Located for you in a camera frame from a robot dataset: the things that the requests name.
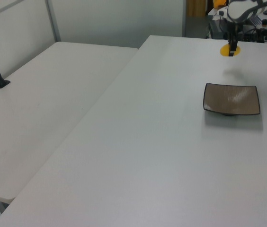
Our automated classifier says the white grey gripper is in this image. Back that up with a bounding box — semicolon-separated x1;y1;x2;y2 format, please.
226;0;261;58

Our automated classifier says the orange yellow object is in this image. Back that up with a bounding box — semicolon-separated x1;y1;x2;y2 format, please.
213;0;228;9

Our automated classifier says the brown wooden door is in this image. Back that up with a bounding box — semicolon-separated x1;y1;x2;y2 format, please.
187;0;207;17

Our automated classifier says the black computer keyboard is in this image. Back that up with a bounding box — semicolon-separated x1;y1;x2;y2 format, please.
249;16;264;26

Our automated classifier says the black equipment box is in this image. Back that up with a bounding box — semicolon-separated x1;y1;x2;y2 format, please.
239;30;266;43

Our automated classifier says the grey equipment box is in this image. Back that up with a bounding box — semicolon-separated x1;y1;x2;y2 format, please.
208;20;229;40

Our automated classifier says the brown square ceramic plate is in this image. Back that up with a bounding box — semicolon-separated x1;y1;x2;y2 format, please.
203;82;261;117

